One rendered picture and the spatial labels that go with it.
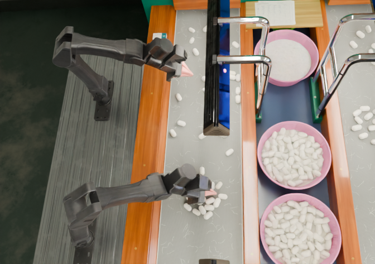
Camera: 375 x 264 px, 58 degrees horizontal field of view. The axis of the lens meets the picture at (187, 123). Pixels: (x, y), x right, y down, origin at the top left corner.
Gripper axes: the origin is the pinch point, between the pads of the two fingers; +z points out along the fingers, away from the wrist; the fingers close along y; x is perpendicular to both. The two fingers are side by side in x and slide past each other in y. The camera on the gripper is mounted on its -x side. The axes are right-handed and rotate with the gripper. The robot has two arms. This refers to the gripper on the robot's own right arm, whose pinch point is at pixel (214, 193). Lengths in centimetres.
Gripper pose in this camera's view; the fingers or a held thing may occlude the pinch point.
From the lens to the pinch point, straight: 127.9
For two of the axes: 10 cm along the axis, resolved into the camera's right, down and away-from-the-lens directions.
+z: 8.3, 2.6, 5.0
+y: 0.5, -9.2, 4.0
